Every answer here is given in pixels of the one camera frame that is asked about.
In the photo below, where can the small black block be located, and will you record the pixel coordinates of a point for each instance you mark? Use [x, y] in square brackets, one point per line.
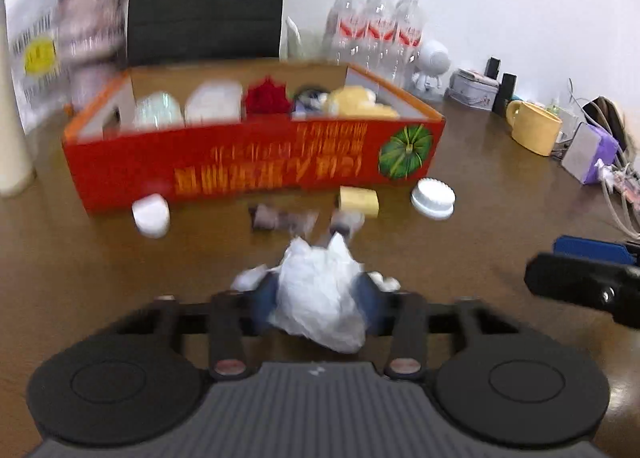
[505, 95]
[493, 68]

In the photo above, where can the small white cup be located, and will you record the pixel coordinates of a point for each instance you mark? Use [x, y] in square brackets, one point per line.
[151, 218]

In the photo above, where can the purple box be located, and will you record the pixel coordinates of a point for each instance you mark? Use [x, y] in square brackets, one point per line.
[590, 155]

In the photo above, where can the smiley plastic bag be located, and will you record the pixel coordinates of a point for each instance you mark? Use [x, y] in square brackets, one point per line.
[40, 57]

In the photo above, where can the yellow mug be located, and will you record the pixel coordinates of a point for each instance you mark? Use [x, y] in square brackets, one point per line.
[535, 130]

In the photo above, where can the pale green jar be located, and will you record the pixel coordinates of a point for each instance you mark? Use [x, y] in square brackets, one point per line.
[157, 110]

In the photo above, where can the white tumbler bottle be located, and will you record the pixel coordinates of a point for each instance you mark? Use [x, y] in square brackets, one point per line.
[12, 127]

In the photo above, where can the wooden desktop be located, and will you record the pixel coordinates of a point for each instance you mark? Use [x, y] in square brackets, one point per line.
[475, 263]

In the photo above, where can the dark pouch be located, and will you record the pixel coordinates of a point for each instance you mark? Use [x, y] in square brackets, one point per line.
[605, 112]

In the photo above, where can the small clear jar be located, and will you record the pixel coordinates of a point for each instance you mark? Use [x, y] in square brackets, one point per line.
[560, 117]

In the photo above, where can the grey tin box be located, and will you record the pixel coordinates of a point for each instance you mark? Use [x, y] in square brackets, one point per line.
[472, 87]

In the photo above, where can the red rose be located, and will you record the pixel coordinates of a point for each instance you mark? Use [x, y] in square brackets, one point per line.
[267, 95]

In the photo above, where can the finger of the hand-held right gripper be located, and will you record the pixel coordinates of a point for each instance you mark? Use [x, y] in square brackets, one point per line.
[565, 275]
[590, 248]

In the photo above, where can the yellow plush toy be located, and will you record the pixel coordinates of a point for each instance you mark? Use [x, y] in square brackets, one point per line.
[357, 102]

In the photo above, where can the white tissue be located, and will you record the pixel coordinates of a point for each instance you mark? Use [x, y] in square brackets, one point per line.
[317, 293]

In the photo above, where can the white robot speaker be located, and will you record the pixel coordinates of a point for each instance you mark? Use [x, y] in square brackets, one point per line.
[431, 65]

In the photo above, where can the blue white snack packet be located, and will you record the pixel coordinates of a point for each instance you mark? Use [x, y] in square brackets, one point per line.
[309, 101]

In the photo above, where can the yellow sponge block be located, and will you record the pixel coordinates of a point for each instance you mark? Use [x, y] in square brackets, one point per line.
[359, 200]

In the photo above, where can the red cardboard box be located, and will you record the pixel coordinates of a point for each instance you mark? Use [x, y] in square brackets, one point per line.
[225, 162]

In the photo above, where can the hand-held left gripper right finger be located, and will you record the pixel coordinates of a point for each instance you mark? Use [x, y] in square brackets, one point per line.
[370, 303]

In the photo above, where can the small grey white object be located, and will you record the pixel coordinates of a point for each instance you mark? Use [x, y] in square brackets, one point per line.
[346, 224]

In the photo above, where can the translucent plastic container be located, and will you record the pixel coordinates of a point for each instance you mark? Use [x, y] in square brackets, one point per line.
[212, 102]

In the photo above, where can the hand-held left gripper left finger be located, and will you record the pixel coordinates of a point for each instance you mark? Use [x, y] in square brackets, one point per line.
[265, 303]

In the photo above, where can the clear glass with straw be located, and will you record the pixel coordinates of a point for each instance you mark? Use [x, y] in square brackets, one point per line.
[305, 40]

